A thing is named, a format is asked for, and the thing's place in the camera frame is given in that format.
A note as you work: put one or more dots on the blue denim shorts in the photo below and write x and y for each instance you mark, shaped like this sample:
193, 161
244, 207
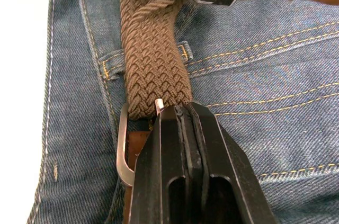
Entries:
265, 81

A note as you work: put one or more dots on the brown braided belt with buckle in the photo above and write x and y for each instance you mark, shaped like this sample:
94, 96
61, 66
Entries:
151, 59

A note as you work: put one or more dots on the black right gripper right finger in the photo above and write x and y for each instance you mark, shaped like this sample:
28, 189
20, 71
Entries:
227, 171

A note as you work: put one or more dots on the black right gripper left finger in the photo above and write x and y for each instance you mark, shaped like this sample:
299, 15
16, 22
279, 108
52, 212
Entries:
156, 171

